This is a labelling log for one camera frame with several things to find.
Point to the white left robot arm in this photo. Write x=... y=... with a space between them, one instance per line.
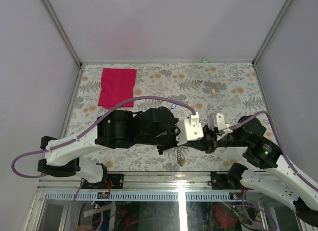
x=119 y=130

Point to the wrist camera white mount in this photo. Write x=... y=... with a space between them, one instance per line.
x=190 y=129
x=216 y=122

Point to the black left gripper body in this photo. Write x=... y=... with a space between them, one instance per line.
x=167 y=139

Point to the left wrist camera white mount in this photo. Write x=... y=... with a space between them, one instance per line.
x=190 y=129

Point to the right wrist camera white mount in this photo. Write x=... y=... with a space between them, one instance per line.
x=216 y=122

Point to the pink folded cloth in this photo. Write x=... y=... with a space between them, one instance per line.
x=116 y=86

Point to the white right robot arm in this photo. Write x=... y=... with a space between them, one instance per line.
x=294 y=189

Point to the grey keyring with yellow handle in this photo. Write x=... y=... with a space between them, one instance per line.
x=180 y=156

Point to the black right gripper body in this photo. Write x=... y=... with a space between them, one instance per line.
x=211 y=142

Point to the aluminium enclosure frame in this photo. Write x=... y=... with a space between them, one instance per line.
x=243 y=31

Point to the metal front rail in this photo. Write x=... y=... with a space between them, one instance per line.
x=143 y=186

